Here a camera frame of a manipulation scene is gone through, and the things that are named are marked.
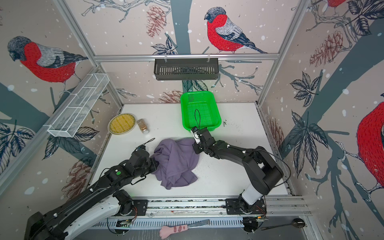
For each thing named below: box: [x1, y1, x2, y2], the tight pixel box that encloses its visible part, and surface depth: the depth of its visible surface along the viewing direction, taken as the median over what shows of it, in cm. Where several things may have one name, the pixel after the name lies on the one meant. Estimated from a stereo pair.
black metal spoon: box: [260, 218, 306, 231], surface depth 70 cm
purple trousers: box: [150, 138, 200, 190], surface depth 82 cm
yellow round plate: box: [107, 113, 137, 135], surface depth 109 cm
